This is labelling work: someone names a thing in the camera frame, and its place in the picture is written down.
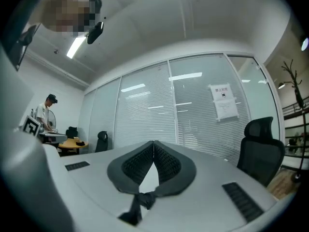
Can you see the white paper notice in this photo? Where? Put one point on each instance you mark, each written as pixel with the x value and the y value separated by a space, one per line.
pixel 223 100

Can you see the person's head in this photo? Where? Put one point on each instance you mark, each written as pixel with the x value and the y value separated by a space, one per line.
pixel 65 11

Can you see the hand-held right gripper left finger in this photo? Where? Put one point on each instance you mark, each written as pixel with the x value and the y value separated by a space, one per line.
pixel 116 173

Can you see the large black mesh office chair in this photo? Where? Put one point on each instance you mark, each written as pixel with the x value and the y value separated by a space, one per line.
pixel 262 151

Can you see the glass partition with blinds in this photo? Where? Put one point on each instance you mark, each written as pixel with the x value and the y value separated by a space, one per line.
pixel 149 110

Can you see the small black office chair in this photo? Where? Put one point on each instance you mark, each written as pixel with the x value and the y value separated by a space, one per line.
pixel 102 141

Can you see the white table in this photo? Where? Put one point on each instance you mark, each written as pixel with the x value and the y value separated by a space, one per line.
pixel 207 170

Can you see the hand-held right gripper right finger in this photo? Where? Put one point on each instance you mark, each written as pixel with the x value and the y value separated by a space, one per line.
pixel 187 170

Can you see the round wooden table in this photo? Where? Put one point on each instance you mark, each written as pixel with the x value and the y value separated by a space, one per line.
pixel 71 144

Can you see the black pouch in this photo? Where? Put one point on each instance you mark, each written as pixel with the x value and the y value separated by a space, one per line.
pixel 80 143

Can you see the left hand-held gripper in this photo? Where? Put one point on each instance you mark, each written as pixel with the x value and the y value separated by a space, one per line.
pixel 31 126

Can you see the ceiling sensor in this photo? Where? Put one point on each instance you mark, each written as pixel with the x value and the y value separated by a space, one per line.
pixel 56 51

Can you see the standing fan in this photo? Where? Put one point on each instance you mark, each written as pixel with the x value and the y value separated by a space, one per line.
pixel 52 120

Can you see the black tree coat rack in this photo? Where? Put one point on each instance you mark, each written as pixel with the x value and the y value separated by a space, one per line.
pixel 299 98

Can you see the long ceiling light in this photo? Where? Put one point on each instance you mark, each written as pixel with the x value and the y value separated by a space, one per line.
pixel 75 47

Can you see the black head-worn camera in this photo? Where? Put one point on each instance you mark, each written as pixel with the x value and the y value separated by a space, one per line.
pixel 94 34

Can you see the black wall screen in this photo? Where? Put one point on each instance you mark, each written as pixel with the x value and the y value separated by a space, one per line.
pixel 17 49

